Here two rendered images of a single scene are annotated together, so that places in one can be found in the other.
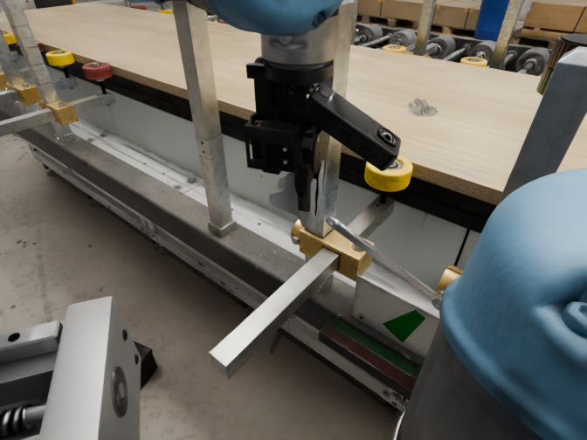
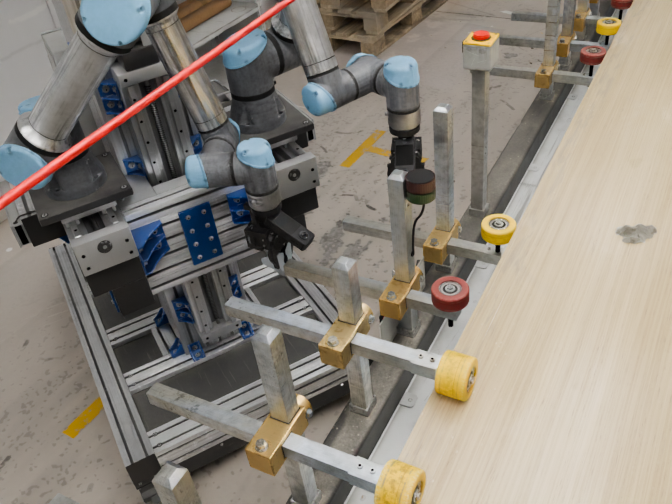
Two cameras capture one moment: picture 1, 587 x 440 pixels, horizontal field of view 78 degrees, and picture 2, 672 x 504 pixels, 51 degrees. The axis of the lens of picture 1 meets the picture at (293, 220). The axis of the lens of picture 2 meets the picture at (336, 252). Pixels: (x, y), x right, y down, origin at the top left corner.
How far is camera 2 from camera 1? 1.58 m
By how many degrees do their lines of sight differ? 64
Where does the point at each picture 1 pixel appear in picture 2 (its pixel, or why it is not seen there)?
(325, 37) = (394, 120)
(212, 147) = (474, 151)
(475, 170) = (517, 265)
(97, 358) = (295, 162)
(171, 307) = not seen: hidden behind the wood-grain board
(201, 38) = (478, 89)
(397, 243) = not seen: hidden behind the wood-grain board
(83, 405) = (283, 166)
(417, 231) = not seen: hidden behind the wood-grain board
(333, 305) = (429, 277)
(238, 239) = (470, 222)
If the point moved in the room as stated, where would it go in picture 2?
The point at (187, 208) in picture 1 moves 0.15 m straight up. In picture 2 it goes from (492, 188) to (493, 145)
